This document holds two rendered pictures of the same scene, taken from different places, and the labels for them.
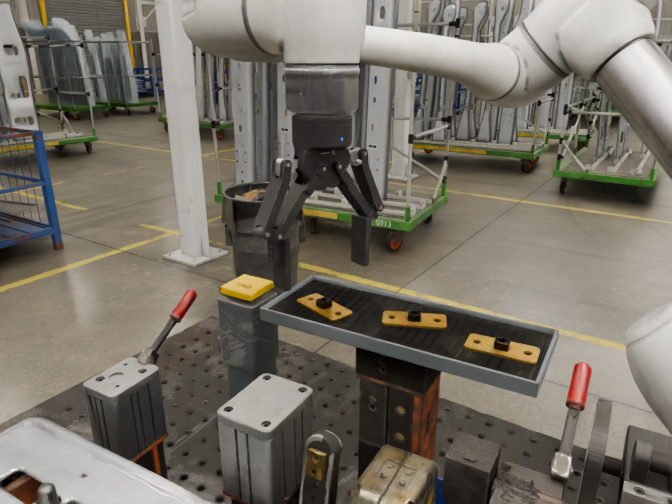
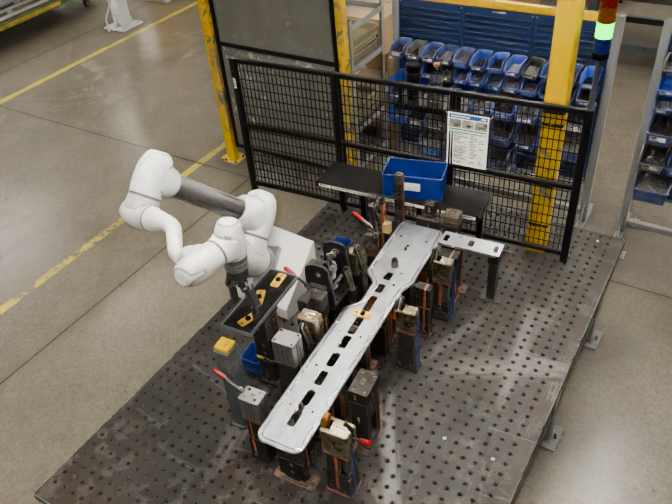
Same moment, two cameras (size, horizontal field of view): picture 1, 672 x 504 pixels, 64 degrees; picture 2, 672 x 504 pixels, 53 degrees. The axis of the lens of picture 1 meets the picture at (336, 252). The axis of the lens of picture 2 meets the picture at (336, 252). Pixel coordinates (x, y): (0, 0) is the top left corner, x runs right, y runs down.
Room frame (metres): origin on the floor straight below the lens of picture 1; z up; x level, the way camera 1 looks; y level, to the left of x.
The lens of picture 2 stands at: (0.30, 1.93, 2.98)
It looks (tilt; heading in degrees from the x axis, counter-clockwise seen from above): 39 degrees down; 271
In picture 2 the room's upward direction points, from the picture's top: 5 degrees counter-clockwise
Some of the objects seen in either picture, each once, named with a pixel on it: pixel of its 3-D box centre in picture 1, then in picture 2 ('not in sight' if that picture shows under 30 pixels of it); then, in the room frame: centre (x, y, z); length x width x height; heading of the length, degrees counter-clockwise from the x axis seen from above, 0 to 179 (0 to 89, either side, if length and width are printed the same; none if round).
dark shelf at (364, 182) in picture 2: not in sight; (401, 189); (-0.04, -1.00, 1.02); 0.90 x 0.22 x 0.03; 150
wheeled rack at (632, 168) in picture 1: (623, 109); not in sight; (6.48, -3.34, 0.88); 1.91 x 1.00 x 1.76; 147
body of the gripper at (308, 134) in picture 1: (322, 151); (239, 277); (0.68, 0.02, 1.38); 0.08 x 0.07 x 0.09; 130
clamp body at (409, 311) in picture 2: not in sight; (407, 337); (0.05, -0.09, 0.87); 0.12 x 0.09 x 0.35; 150
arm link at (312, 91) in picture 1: (321, 90); (235, 261); (0.68, 0.02, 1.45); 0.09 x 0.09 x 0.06
